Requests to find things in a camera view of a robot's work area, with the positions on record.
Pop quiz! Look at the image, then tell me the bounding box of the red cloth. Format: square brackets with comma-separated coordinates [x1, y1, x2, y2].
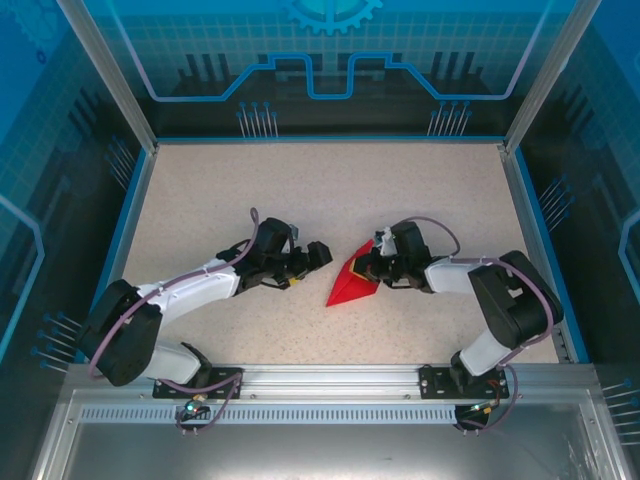
[325, 238, 379, 307]

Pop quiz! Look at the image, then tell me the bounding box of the steel sheet platform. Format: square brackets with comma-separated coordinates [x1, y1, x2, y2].
[29, 389, 632, 480]

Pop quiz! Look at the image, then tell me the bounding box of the aluminium mounting rail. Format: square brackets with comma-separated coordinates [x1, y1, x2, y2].
[64, 363, 599, 404]

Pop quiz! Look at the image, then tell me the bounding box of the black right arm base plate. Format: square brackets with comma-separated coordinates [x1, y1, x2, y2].
[418, 364, 512, 401]

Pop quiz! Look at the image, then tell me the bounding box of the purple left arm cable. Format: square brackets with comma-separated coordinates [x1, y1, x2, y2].
[88, 207, 261, 437]

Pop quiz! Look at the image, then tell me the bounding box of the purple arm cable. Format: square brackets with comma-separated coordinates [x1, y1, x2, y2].
[399, 215, 556, 437]
[88, 207, 261, 437]

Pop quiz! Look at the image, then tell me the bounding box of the slotted grey cable duct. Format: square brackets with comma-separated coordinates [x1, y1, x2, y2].
[78, 405, 460, 426]

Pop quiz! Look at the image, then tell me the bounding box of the aluminium blue side rail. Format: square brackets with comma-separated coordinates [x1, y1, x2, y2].
[74, 144, 160, 365]
[499, 142, 591, 365]

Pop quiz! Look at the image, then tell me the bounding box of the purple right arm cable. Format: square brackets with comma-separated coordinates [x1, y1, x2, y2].
[399, 215, 556, 437]

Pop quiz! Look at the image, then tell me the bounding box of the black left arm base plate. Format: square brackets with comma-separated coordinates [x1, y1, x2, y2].
[152, 366, 246, 401]

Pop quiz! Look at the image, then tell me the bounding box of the blue printed enclosure panel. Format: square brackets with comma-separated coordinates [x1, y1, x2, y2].
[517, 0, 640, 480]
[0, 0, 151, 480]
[82, 0, 561, 140]

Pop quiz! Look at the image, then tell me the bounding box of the aluminium frame post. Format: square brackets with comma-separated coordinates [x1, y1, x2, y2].
[54, 0, 160, 157]
[501, 0, 592, 157]

